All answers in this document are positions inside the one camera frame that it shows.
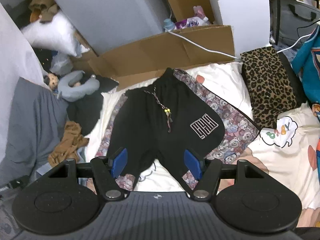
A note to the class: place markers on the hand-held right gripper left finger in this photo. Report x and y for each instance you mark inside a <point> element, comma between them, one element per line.
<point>119,163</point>

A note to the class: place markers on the blue patterned blanket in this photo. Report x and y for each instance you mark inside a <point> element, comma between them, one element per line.
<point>308,75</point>

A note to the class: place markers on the black bear-print shorts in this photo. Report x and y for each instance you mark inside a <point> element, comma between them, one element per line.
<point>150,130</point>

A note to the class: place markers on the black folded cloth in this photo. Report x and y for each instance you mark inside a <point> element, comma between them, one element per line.
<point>292,80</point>

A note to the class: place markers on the flat cardboard sheet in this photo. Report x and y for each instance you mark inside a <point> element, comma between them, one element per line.
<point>155,52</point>

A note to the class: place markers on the person's grey patterned pants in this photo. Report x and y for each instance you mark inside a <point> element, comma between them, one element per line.
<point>8,212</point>

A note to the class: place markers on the white pillow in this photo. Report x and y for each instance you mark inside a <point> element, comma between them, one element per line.
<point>52,35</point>

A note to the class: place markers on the cream bear-print bed sheet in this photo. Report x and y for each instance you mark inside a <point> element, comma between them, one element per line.
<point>275,160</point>

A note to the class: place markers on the grey bag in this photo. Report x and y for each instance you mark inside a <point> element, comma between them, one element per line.
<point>292,17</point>

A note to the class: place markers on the small doll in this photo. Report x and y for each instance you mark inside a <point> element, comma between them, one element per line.
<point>52,80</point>

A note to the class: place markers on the blue capped bottle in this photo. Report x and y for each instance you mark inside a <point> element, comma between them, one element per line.
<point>168,25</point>

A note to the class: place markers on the leopard print cloth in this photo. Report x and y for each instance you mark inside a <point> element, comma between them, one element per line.
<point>270,87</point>

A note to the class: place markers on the clear plastic bag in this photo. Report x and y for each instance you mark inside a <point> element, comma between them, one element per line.
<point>60,63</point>

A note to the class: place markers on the grey neck pillow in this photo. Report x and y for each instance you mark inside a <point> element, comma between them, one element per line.
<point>75,90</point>

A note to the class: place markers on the white curtain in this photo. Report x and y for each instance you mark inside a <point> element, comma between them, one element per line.
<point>15,67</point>

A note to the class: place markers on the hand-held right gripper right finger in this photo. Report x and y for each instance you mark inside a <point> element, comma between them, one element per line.
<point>192,163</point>

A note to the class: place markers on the purple detergent bag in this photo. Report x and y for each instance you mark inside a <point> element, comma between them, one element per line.
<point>190,23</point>

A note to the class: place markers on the tan crumpled garment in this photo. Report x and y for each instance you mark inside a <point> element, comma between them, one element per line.
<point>67,142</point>

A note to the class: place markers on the olive brown garment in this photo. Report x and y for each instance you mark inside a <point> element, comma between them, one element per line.
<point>45,2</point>

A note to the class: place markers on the grey cloth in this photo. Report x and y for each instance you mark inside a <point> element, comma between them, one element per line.
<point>30,130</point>

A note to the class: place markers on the pink bag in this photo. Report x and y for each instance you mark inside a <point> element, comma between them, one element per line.
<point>200,11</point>

